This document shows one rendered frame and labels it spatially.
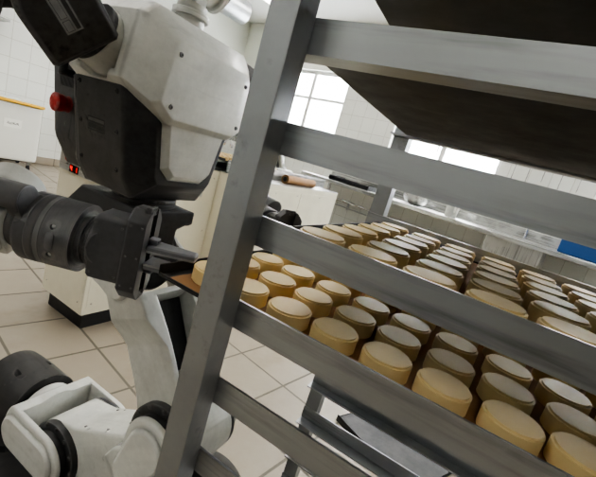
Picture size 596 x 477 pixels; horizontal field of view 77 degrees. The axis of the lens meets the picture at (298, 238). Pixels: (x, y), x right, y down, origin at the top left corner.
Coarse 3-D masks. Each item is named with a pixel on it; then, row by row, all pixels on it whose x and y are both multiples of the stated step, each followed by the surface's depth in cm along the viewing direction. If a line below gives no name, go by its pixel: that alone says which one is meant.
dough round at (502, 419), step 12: (492, 408) 32; (504, 408) 33; (516, 408) 34; (480, 420) 32; (492, 420) 31; (504, 420) 31; (516, 420) 32; (528, 420) 32; (492, 432) 31; (504, 432) 30; (516, 432) 30; (528, 432) 30; (540, 432) 31; (516, 444) 30; (528, 444) 30; (540, 444) 30
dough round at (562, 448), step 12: (552, 444) 30; (564, 444) 30; (576, 444) 31; (588, 444) 31; (552, 456) 30; (564, 456) 29; (576, 456) 29; (588, 456) 29; (564, 468) 29; (576, 468) 28; (588, 468) 28
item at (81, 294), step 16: (64, 176) 172; (64, 192) 173; (208, 192) 214; (192, 208) 207; (208, 208) 218; (192, 224) 212; (192, 240) 216; (48, 272) 182; (64, 272) 176; (80, 272) 169; (48, 288) 183; (64, 288) 176; (80, 288) 170; (96, 288) 173; (160, 288) 208; (64, 304) 182; (80, 304) 171; (96, 304) 176; (80, 320) 176; (96, 320) 183
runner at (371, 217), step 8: (368, 216) 74; (376, 216) 74; (400, 224) 72; (408, 224) 71; (416, 232) 70; (424, 232) 70; (440, 240) 68; (448, 240) 68; (456, 240) 67; (472, 248) 66; (480, 256) 65; (488, 256) 65; (496, 256) 64; (504, 256) 64; (512, 264) 63; (520, 264) 63; (536, 272) 62; (544, 272) 61; (560, 280) 60; (568, 280) 60; (584, 288) 59; (592, 288) 58
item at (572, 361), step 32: (288, 256) 35; (320, 256) 34; (352, 256) 32; (352, 288) 32; (384, 288) 31; (416, 288) 30; (448, 320) 29; (480, 320) 28; (512, 320) 27; (512, 352) 27; (544, 352) 26; (576, 352) 25; (576, 384) 25
